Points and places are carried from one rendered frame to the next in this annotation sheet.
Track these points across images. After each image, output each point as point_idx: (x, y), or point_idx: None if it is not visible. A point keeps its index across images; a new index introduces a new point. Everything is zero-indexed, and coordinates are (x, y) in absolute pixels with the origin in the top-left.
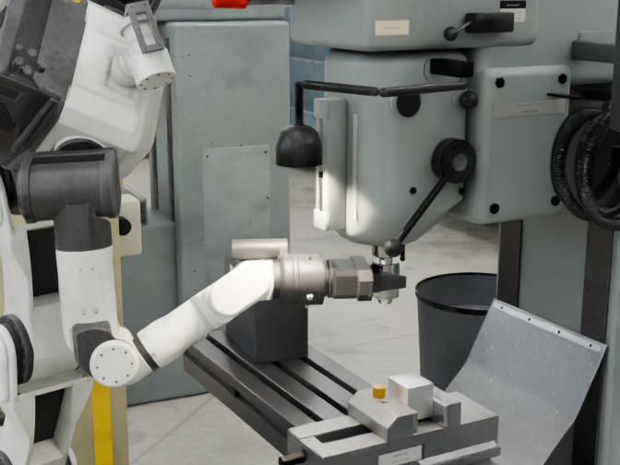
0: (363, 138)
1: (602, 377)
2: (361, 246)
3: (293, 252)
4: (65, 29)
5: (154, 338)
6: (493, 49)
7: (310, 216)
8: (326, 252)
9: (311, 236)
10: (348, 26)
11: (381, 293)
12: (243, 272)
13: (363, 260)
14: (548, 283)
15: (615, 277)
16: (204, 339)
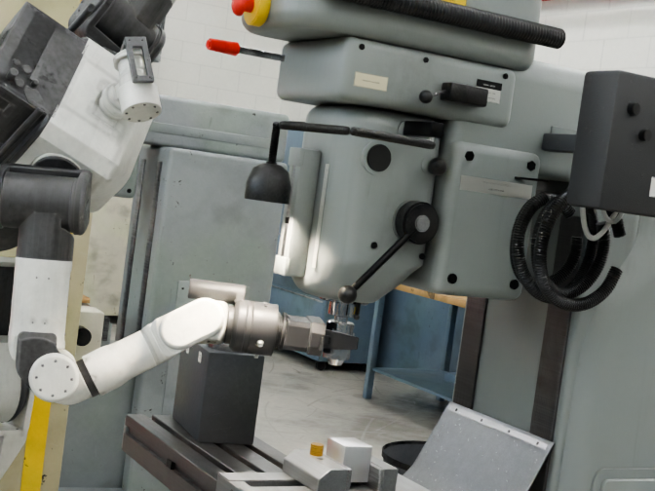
0: (332, 187)
1: (547, 477)
2: (335, 434)
3: (261, 430)
4: (62, 56)
5: (98, 360)
6: (466, 124)
7: (286, 399)
8: (296, 434)
9: (283, 418)
10: (329, 75)
11: (331, 353)
12: (197, 307)
13: (319, 319)
14: (503, 383)
15: (567, 372)
16: (148, 418)
